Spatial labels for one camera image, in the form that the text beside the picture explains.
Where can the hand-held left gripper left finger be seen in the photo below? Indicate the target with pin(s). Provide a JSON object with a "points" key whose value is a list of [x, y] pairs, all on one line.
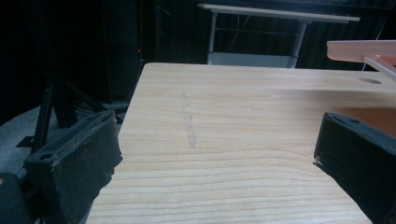
{"points": [[76, 161]]}

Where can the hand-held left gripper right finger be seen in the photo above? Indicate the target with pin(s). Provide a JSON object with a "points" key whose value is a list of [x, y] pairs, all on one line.
{"points": [[358, 161]]}

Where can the black metal stand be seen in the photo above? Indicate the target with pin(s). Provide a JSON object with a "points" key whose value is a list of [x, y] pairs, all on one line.
{"points": [[53, 112]]}

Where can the pink plastic rack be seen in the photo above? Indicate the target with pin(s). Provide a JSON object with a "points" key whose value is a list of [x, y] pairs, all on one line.
{"points": [[365, 51]]}

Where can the white metal-frame table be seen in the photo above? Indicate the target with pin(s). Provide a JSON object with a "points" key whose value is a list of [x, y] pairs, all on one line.
{"points": [[267, 37]]}

